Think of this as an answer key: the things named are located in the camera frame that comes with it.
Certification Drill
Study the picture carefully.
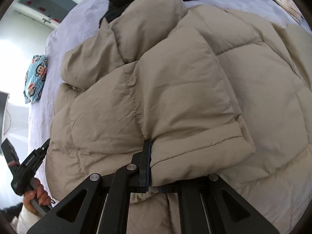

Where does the beige striped garment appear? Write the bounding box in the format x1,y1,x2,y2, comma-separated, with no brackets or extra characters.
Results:
273,0,304,23

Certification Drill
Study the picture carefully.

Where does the beige puffer jacket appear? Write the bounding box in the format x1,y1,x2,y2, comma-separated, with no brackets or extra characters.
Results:
46,0,311,233

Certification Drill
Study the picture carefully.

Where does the blue monkey print pillow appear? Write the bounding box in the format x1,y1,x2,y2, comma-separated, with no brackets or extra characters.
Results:
23,54,48,104

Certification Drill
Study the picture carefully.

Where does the person's left hand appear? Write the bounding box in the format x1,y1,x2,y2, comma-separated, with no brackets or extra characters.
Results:
22,178,52,217

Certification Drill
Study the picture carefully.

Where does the lavender bed sheet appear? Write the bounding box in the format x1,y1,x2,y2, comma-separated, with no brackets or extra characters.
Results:
30,0,306,202

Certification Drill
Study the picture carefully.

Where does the white left sleeve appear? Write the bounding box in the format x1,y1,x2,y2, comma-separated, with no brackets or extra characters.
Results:
16,206,41,234

